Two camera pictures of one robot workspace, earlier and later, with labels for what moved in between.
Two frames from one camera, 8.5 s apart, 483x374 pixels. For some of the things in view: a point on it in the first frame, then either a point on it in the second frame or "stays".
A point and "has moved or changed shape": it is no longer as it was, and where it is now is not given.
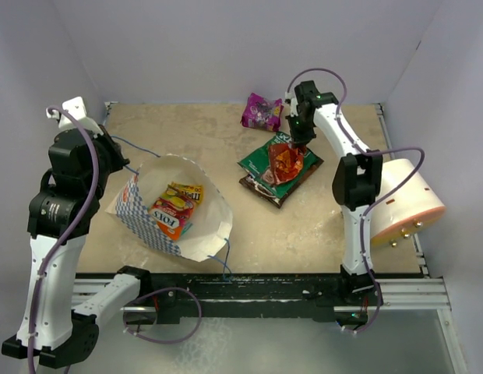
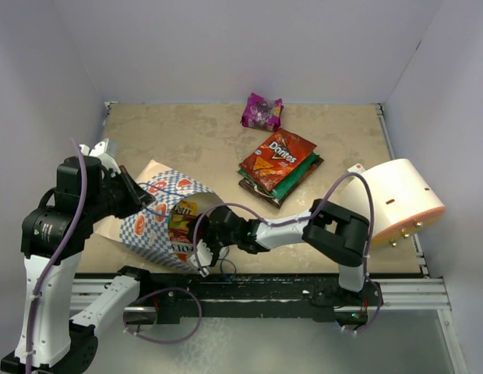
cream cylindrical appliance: x=411 y=207 stays
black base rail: x=249 y=295 stays
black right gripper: x=298 y=138 → x=201 y=221
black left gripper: x=106 y=140 → x=132 y=206
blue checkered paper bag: x=211 y=226 has moved or changed shape
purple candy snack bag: x=260 y=113 stays
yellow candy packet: x=192 y=191 → x=185 y=207
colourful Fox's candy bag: x=170 y=212 → x=179 y=221
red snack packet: x=286 y=160 has moved or changed shape
